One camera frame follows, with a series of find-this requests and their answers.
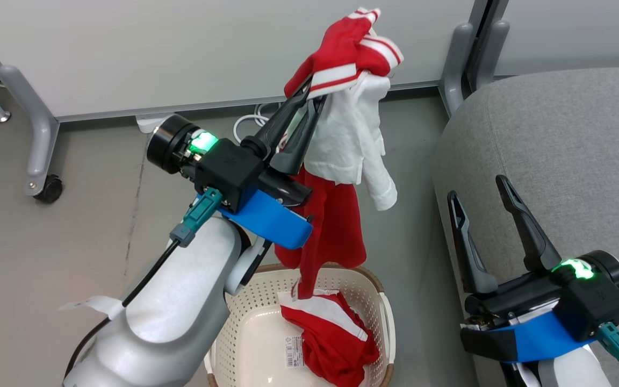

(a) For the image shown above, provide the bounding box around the small white partition panel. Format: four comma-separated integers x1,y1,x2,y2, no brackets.
495,0,619,77

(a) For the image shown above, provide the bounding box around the white power strip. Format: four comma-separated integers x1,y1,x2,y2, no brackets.
136,111,177,134

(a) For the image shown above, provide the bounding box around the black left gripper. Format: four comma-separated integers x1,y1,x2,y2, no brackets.
147,85,328,209

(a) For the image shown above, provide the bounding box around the blue right camera mount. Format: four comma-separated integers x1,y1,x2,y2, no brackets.
460,311,596,364

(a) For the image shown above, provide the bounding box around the cream perforated laundry basket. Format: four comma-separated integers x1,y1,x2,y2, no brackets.
204,263,397,387

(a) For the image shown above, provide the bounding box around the left black cable teal plug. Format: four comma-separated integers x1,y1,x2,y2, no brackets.
64,188,224,379

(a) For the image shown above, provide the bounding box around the white coiled floor cable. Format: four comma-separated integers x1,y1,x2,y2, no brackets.
233,101,283,144

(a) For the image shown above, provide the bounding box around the grey fabric sofa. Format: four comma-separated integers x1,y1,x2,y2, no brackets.
431,66,619,387

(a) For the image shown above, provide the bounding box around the white garment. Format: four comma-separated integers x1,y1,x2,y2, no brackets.
304,73,399,212

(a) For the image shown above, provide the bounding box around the blue left camera mount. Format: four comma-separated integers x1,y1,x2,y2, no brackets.
218,189,314,250

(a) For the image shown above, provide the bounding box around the grey curved partition leg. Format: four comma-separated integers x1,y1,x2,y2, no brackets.
438,21,476,117
468,20,510,93

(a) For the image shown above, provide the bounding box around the red white striped jersey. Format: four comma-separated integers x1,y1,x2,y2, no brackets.
275,6,405,299

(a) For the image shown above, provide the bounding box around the black caster wheel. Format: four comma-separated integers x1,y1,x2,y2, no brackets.
34,174,64,204

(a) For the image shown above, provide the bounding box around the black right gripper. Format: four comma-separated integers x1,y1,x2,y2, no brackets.
447,174,619,328

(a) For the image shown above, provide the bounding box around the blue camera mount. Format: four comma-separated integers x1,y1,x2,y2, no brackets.
460,311,596,364
218,189,314,250

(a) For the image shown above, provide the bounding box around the large white partition panel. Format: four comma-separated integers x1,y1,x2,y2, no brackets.
0,0,479,123

